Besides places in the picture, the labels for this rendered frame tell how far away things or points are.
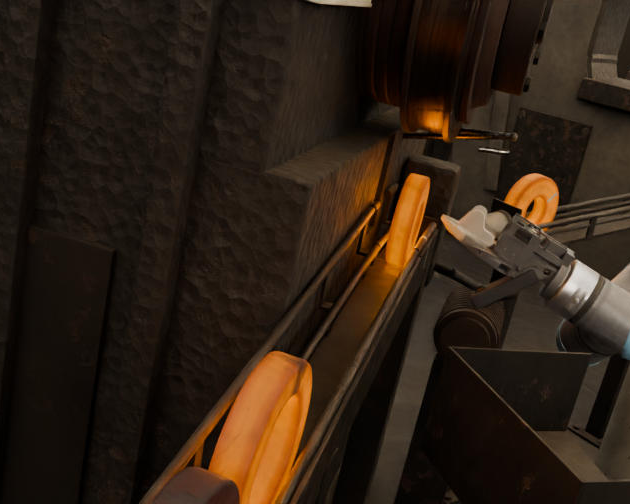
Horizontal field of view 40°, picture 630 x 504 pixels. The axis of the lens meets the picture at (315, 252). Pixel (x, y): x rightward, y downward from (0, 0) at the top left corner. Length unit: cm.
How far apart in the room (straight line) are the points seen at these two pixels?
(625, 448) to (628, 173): 203
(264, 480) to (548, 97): 338
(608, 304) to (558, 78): 273
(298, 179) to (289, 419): 28
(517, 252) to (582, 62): 270
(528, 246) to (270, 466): 68
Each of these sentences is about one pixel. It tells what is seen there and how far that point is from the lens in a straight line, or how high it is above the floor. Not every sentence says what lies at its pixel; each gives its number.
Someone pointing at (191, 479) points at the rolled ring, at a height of 75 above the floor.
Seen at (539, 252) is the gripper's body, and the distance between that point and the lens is 140.
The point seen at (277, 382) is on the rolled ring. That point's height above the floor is 77.
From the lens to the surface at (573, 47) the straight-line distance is 405.
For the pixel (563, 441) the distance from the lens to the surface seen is 114.
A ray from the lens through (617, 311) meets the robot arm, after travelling 141.
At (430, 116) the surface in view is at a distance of 127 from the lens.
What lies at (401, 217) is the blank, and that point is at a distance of 135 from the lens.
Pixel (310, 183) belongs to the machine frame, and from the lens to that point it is 95.
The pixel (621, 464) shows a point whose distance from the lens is 221.
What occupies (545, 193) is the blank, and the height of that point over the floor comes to 75.
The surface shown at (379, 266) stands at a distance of 141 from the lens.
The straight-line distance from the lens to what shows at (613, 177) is 403.
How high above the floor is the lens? 110
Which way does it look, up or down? 18 degrees down
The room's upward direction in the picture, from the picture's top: 12 degrees clockwise
